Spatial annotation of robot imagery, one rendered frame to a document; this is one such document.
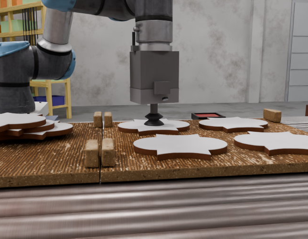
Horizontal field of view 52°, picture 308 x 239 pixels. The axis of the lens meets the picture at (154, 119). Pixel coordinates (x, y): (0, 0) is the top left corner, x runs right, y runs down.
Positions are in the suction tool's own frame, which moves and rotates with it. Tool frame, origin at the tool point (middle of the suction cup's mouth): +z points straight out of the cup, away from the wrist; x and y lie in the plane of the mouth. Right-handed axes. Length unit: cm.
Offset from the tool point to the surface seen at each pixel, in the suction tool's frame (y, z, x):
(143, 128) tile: -3.6, 0.0, -3.1
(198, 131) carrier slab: 7.3, 1.0, -6.2
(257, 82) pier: 572, 39, 617
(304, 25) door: 707, -114, 597
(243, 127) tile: 15.4, 0.2, -9.9
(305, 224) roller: -1.5, 2.7, -40.1
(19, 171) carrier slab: -26.6, 1.0, -17.9
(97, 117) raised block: -10.7, -1.3, 5.6
